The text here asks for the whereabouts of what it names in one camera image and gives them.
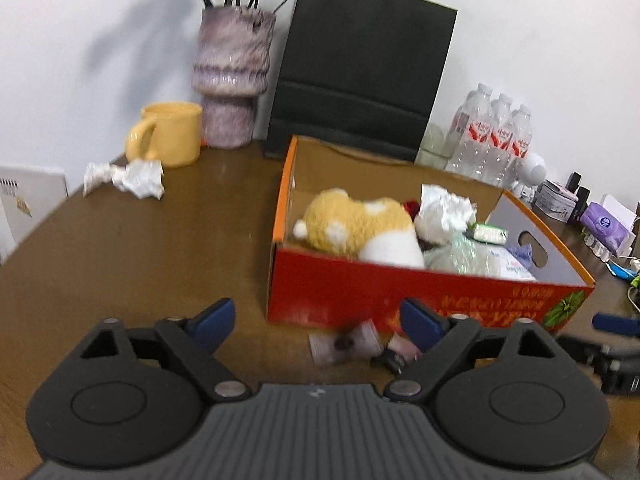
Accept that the white paper ball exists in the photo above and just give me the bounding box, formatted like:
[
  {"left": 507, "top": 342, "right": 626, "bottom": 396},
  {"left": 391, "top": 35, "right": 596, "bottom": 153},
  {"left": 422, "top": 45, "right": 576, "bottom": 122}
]
[{"left": 415, "top": 184, "right": 477, "bottom": 246}]

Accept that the green tissue packet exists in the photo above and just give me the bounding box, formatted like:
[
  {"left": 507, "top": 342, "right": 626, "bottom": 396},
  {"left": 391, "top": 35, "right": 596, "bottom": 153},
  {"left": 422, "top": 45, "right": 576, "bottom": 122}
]
[{"left": 465, "top": 222, "right": 509, "bottom": 246}]

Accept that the purple tissue pack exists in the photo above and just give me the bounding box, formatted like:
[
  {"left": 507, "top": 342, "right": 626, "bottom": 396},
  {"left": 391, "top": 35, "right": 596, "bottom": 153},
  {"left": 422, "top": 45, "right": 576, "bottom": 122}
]
[{"left": 580, "top": 193, "right": 638, "bottom": 256}]

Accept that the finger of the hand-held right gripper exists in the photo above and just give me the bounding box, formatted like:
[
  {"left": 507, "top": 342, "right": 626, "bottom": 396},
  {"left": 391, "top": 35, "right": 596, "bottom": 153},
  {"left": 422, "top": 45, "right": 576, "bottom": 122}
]
[
  {"left": 592, "top": 312, "right": 640, "bottom": 337},
  {"left": 557, "top": 335, "right": 608, "bottom": 367}
]

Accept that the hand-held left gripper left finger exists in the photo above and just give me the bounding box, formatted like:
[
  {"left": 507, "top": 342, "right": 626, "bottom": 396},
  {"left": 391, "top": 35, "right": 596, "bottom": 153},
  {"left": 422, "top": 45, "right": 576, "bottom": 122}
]
[{"left": 75, "top": 297, "right": 251, "bottom": 402}]

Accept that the printed tin box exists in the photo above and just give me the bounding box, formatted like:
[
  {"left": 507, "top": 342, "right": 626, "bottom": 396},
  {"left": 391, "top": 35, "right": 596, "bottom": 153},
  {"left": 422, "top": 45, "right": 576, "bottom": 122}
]
[{"left": 534, "top": 180, "right": 576, "bottom": 223}]

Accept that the white labelled box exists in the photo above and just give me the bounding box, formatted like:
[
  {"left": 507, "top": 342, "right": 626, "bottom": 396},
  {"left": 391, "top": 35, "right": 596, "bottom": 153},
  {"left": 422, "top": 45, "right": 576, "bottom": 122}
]
[{"left": 0, "top": 165, "right": 69, "bottom": 263}]

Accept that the glass cup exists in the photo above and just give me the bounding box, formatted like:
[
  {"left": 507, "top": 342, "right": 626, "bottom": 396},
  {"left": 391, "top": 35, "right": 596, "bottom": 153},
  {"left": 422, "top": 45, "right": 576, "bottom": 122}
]
[{"left": 417, "top": 124, "right": 448, "bottom": 171}]

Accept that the black paper bag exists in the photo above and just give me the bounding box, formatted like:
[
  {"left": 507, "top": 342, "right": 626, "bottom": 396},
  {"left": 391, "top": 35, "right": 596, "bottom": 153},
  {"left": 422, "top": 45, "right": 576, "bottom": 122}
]
[{"left": 264, "top": 0, "right": 458, "bottom": 163}]

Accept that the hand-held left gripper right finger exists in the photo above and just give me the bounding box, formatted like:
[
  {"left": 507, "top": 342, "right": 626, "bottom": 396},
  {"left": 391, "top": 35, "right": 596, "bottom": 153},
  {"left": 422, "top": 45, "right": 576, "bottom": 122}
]
[{"left": 382, "top": 297, "right": 566, "bottom": 403}]

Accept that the crumpled white tissue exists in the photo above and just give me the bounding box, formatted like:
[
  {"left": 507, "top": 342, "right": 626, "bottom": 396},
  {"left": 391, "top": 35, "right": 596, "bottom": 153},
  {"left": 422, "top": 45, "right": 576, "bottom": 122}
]
[{"left": 82, "top": 159, "right": 165, "bottom": 200}]

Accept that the red cardboard box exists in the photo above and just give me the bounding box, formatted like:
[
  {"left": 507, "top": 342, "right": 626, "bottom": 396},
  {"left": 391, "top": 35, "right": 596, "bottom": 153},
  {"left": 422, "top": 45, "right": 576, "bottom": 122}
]
[{"left": 266, "top": 135, "right": 596, "bottom": 333}]

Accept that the purple drawstring pouch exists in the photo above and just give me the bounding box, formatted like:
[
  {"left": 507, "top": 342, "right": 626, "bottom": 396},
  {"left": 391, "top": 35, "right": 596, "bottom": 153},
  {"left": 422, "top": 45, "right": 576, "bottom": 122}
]
[{"left": 507, "top": 244, "right": 538, "bottom": 266}]

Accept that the clear plastic wrap ball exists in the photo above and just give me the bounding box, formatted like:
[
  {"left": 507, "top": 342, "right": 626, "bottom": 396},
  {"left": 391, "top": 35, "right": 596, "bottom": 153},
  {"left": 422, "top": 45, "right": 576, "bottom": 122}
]
[{"left": 425, "top": 237, "right": 501, "bottom": 278}]

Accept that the row of small white bottles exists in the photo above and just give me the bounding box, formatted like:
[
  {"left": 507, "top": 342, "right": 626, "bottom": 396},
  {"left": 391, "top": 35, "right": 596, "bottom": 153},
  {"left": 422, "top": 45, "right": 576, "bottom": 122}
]
[{"left": 582, "top": 232, "right": 613, "bottom": 261}]

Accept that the yellow mug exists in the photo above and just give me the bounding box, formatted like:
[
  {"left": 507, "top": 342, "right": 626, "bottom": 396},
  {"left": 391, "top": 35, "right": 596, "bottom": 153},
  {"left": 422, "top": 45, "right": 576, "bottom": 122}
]
[{"left": 125, "top": 101, "right": 203, "bottom": 168}]

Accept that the small black box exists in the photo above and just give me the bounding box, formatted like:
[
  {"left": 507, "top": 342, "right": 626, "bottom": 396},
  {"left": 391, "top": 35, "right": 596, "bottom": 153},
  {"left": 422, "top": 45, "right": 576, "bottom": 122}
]
[{"left": 567, "top": 172, "right": 591, "bottom": 206}]

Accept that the clear water bottle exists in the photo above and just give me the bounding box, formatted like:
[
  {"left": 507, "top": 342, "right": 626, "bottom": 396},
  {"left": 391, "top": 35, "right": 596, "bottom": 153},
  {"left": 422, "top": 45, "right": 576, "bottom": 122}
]
[
  {"left": 480, "top": 93, "right": 513, "bottom": 186},
  {"left": 447, "top": 83, "right": 493, "bottom": 176},
  {"left": 505, "top": 105, "right": 533, "bottom": 188}
]

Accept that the mottled purple ceramic vase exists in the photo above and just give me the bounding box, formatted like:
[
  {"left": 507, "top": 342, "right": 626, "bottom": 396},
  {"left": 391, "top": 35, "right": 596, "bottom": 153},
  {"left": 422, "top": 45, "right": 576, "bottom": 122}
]
[{"left": 192, "top": 6, "right": 277, "bottom": 149}]

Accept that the yellow and white plush toy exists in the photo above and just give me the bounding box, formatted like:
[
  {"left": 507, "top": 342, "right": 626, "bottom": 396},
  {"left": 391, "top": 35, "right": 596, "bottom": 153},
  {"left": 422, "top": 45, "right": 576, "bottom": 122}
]
[{"left": 293, "top": 188, "right": 426, "bottom": 268}]

